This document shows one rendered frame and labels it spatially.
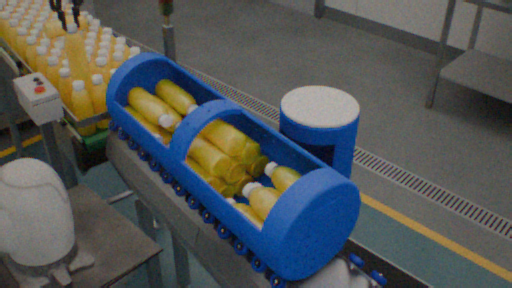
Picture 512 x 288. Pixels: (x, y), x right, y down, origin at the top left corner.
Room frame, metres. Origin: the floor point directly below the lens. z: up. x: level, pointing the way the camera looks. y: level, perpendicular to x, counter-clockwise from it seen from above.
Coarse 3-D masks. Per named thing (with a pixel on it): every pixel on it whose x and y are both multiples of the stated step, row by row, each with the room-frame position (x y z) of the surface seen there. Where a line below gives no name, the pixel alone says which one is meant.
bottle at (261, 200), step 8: (248, 192) 0.98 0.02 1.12; (256, 192) 0.96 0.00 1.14; (264, 192) 0.95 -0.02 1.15; (272, 192) 0.96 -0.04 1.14; (248, 200) 0.98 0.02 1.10; (256, 200) 0.94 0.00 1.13; (264, 200) 0.93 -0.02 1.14; (272, 200) 0.93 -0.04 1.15; (256, 208) 0.93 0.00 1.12; (264, 208) 0.91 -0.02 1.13; (264, 216) 0.90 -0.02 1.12
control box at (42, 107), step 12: (36, 72) 1.66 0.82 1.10; (24, 84) 1.57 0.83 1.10; (36, 84) 1.57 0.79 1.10; (48, 84) 1.57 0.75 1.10; (24, 96) 1.52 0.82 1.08; (36, 96) 1.49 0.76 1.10; (48, 96) 1.49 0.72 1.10; (24, 108) 1.56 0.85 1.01; (36, 108) 1.46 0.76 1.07; (48, 108) 1.49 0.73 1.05; (60, 108) 1.51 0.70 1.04; (36, 120) 1.46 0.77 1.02; (48, 120) 1.48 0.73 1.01
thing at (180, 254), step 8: (176, 240) 1.55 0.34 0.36; (176, 248) 1.56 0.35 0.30; (184, 248) 1.57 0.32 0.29; (176, 256) 1.56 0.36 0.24; (184, 256) 1.57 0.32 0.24; (176, 264) 1.57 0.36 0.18; (184, 264) 1.56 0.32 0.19; (176, 272) 1.58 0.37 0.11; (184, 272) 1.56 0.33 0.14; (184, 280) 1.56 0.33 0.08
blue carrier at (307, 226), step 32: (128, 64) 1.49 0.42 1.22; (160, 64) 1.58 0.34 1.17; (192, 96) 1.55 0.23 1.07; (224, 96) 1.32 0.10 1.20; (128, 128) 1.33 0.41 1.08; (192, 128) 1.14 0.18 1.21; (256, 128) 1.27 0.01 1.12; (160, 160) 1.18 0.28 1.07; (288, 160) 1.17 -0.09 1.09; (320, 160) 1.02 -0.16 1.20; (192, 192) 1.06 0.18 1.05; (288, 192) 0.87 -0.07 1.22; (320, 192) 0.86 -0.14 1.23; (352, 192) 0.93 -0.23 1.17; (224, 224) 0.96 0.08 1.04; (288, 224) 0.81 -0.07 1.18; (320, 224) 0.87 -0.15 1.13; (352, 224) 0.95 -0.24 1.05; (288, 256) 0.81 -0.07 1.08; (320, 256) 0.88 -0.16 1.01
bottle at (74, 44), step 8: (72, 32) 1.63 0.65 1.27; (64, 40) 1.63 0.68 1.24; (72, 40) 1.62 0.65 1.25; (80, 40) 1.64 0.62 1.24; (72, 48) 1.62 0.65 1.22; (80, 48) 1.63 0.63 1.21; (72, 56) 1.62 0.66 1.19; (80, 56) 1.62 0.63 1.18; (72, 64) 1.62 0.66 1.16; (80, 64) 1.62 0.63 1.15; (88, 64) 1.65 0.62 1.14; (72, 72) 1.62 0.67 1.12; (80, 72) 1.62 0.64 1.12; (88, 72) 1.64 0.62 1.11; (72, 80) 1.62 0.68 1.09
